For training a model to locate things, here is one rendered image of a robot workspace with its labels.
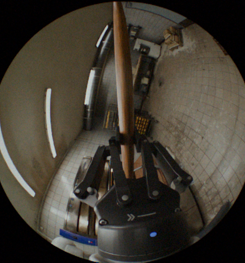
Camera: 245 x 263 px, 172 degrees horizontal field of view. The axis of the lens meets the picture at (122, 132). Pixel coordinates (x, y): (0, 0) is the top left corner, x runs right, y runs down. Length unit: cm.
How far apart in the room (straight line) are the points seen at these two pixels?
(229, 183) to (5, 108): 266
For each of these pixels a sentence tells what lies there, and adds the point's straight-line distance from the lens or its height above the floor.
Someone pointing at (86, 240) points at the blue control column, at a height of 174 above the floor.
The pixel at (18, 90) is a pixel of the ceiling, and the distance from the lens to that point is 116.
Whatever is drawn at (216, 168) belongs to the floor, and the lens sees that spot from 163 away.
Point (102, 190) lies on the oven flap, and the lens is 177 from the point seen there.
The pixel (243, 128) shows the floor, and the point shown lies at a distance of 158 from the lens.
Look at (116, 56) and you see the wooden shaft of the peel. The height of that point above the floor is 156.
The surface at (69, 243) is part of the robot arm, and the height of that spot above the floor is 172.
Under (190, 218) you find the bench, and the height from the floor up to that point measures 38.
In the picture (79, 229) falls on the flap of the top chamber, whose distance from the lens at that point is 163.
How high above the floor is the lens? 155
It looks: 8 degrees down
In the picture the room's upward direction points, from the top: 80 degrees counter-clockwise
